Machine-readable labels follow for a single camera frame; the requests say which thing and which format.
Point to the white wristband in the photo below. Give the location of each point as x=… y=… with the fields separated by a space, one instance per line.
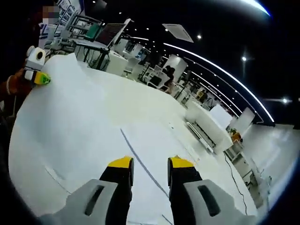
x=8 y=84

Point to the white printer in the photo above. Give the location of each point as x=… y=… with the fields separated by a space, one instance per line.
x=211 y=133

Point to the person's left hand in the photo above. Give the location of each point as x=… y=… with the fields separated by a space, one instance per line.
x=20 y=84

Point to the dark display screen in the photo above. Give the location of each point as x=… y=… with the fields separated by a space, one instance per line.
x=111 y=32

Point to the green plastic panel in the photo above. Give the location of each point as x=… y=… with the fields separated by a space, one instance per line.
x=93 y=31

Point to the ceiling air conditioner unit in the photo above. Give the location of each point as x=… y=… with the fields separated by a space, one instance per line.
x=178 y=32

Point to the white table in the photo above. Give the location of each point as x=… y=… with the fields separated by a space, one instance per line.
x=145 y=98

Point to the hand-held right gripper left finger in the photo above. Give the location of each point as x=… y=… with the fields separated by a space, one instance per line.
x=77 y=206

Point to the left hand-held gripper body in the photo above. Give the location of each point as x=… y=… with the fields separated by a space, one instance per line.
x=35 y=64

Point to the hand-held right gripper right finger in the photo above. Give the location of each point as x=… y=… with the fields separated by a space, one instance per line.
x=225 y=206

